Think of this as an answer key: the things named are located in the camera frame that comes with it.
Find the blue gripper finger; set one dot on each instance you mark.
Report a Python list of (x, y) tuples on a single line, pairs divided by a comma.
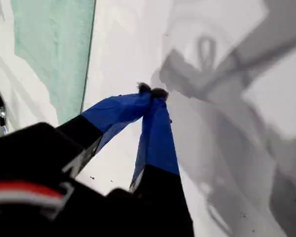
[(113, 111), (158, 148)]

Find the pale green T-shirt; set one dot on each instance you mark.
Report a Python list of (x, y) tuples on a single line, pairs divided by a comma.
[(51, 49)]

